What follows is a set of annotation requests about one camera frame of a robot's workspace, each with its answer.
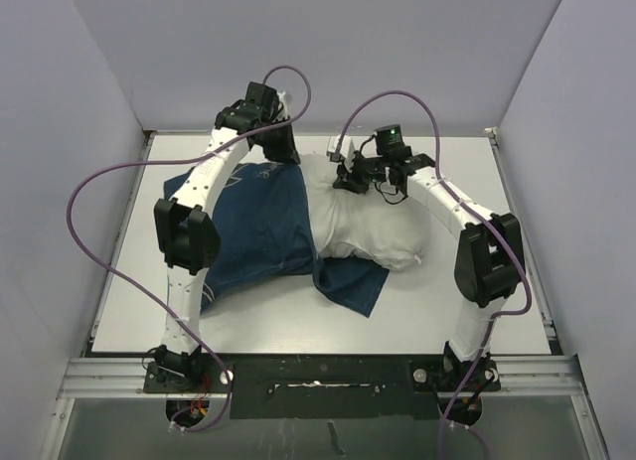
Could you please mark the white pillow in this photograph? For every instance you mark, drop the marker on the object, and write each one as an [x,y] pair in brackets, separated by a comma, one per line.
[345,224]

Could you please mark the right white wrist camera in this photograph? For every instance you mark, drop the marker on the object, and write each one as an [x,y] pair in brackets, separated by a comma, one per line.
[341,150]

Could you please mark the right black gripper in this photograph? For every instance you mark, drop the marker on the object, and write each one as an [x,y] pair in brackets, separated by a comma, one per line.
[349,180]

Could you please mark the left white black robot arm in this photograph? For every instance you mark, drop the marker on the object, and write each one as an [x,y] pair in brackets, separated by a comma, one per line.
[186,234]

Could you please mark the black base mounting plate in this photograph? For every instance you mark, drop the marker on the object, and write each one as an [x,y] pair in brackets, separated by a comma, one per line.
[328,387]

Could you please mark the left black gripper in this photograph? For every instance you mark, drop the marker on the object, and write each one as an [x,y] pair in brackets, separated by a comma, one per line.
[287,152]

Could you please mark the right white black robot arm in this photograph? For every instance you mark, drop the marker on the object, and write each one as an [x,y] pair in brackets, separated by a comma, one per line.
[489,261]

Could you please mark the dark blue embroidered pillowcase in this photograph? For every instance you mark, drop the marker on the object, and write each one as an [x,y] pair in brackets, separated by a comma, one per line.
[262,217]

